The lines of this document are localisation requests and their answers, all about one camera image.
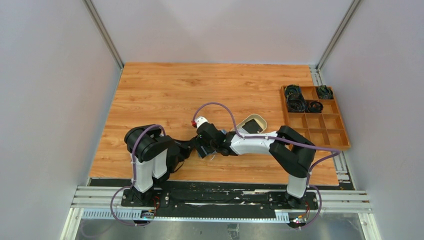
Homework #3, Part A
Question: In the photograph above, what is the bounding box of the wooden compartment organizer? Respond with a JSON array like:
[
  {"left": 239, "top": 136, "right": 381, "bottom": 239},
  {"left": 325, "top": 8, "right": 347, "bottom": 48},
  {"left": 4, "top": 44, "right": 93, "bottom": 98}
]
[{"left": 280, "top": 84, "right": 351, "bottom": 151}]

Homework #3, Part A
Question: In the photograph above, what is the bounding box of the green black cable coil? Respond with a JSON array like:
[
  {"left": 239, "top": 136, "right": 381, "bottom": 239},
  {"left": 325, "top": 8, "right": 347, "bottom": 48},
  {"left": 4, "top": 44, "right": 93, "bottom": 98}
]
[{"left": 315, "top": 85, "right": 334, "bottom": 100}]

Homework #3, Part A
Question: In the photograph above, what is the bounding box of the black card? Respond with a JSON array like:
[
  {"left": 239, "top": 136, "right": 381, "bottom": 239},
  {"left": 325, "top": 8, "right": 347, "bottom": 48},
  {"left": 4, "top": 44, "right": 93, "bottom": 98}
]
[{"left": 241, "top": 119, "right": 263, "bottom": 134}]

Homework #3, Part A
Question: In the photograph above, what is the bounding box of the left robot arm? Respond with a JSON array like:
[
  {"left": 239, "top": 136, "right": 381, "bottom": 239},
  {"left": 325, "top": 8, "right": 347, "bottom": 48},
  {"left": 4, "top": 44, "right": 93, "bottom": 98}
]
[{"left": 124, "top": 124, "right": 194, "bottom": 207}]

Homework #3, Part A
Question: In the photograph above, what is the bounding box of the large black cable coil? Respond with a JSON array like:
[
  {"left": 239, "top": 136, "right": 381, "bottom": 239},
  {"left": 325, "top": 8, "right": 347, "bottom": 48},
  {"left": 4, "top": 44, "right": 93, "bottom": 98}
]
[{"left": 286, "top": 93, "right": 308, "bottom": 114}]

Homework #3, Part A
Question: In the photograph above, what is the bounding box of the small black cable coil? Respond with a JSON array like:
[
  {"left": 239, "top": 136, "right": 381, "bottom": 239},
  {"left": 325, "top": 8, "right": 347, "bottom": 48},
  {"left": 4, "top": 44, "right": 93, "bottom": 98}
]
[{"left": 306, "top": 100, "right": 324, "bottom": 114}]

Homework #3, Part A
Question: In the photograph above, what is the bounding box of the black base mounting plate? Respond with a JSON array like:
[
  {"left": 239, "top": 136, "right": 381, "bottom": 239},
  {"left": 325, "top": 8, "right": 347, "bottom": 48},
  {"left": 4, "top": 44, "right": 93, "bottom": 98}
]
[{"left": 118, "top": 181, "right": 319, "bottom": 219}]

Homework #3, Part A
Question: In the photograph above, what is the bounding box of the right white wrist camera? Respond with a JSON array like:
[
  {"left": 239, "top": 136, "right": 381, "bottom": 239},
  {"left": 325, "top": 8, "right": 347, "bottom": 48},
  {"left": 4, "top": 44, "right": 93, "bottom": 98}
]
[{"left": 192, "top": 116, "right": 209, "bottom": 128}]

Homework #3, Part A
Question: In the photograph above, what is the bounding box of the aluminium frame rail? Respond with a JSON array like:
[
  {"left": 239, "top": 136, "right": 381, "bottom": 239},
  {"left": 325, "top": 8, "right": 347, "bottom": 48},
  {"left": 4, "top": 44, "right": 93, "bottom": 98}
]
[{"left": 60, "top": 178, "right": 382, "bottom": 240}]

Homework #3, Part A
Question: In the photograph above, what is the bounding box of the beige oval tray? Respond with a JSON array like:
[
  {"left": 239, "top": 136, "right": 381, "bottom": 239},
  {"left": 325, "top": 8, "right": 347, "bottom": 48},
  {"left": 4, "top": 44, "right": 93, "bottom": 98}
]
[{"left": 236, "top": 113, "right": 268, "bottom": 134}]

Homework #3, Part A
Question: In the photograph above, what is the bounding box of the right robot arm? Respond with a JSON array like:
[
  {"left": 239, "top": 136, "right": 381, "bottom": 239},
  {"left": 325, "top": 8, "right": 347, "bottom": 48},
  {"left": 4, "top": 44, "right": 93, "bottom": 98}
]
[{"left": 194, "top": 122, "right": 318, "bottom": 209}]

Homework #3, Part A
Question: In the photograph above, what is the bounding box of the blue card holder wallet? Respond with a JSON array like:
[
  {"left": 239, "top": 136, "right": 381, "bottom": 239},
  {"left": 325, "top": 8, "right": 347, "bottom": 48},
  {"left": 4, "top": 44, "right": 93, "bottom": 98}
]
[{"left": 194, "top": 134, "right": 217, "bottom": 159}]

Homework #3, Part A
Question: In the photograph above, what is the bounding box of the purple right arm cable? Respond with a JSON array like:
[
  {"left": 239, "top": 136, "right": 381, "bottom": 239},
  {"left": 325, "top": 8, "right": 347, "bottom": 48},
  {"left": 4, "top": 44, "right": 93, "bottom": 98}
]
[{"left": 191, "top": 102, "right": 342, "bottom": 229}]

